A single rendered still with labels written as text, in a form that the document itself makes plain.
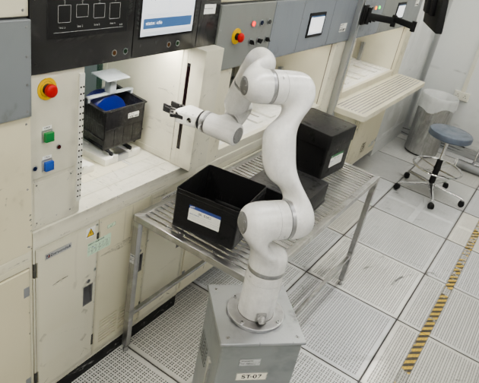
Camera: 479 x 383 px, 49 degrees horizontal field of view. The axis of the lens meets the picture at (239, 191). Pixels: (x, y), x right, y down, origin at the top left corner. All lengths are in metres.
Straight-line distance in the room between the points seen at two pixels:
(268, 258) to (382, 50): 3.55
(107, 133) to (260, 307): 0.98
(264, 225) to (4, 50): 0.82
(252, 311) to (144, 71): 1.15
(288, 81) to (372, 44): 3.44
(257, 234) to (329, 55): 2.11
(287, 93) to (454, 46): 4.50
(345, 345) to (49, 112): 1.95
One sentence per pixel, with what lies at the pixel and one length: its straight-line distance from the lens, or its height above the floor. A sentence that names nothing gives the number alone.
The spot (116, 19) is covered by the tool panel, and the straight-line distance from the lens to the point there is 1.76.
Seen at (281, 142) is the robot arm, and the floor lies 1.35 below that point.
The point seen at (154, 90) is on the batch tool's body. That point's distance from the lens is 2.31.
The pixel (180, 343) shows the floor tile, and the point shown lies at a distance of 2.69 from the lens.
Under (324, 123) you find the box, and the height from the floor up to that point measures 1.01.
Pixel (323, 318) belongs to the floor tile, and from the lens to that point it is 3.04.
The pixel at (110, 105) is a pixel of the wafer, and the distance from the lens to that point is 2.30.
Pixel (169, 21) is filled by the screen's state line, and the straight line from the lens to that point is 1.96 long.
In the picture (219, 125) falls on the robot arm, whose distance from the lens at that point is 1.90.
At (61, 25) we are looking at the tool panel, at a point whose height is 1.53.
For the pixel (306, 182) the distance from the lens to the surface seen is 2.43.
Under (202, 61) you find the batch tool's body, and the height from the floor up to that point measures 1.36.
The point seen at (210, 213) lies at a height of 0.88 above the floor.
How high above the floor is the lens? 1.92
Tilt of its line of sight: 28 degrees down
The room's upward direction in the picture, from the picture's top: 12 degrees clockwise
